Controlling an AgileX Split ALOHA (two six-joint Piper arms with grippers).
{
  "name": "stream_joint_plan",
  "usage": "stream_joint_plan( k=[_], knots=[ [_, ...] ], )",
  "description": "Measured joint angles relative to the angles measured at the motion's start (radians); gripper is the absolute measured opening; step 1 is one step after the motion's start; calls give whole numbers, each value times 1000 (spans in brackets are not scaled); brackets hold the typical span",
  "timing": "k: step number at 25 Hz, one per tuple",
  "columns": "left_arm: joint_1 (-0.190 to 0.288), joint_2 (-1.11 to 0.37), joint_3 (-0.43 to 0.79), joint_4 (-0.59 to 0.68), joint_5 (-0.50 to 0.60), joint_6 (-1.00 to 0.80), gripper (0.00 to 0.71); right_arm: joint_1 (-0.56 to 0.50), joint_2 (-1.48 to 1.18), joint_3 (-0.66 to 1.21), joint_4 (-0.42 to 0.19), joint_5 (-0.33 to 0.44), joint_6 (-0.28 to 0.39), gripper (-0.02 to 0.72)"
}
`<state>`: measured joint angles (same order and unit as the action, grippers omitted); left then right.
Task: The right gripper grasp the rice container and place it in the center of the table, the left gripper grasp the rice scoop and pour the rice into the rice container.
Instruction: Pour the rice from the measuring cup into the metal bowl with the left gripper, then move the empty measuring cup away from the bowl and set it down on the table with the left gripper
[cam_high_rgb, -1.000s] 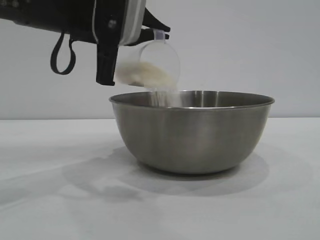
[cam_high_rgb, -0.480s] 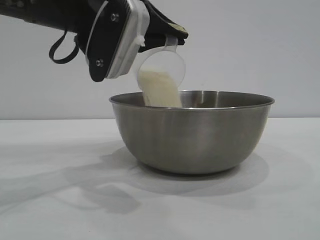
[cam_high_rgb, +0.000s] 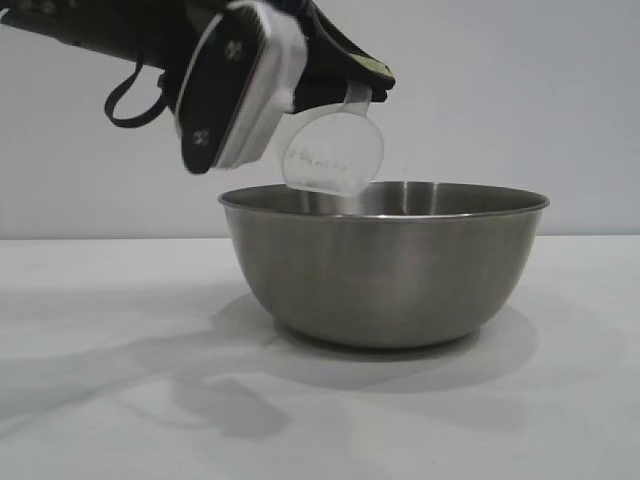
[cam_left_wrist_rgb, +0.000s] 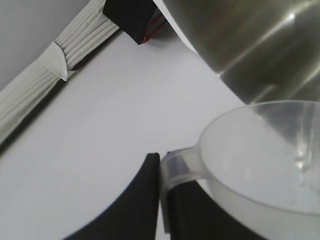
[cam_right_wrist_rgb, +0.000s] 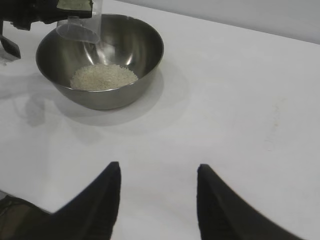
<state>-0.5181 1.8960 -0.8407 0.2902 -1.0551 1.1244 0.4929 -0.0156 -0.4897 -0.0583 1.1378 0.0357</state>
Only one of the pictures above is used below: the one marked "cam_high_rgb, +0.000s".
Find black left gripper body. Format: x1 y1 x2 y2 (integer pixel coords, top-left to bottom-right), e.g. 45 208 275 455
293 0 347 90

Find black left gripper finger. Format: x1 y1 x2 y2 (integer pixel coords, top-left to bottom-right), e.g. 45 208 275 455
318 0 397 91
293 80 390 112

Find clear plastic measuring cup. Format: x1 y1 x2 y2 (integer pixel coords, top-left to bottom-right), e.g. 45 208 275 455
281 82 386 195

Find white rice grains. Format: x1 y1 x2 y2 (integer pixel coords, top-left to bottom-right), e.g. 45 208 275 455
288 143 354 189

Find stainless steel mixing bowl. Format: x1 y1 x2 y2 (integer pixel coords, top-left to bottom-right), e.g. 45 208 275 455
216 180 552 351

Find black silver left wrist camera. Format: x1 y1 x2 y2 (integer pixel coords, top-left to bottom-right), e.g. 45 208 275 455
173 0 307 175

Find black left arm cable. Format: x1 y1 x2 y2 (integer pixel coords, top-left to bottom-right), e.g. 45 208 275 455
103 60 175 128

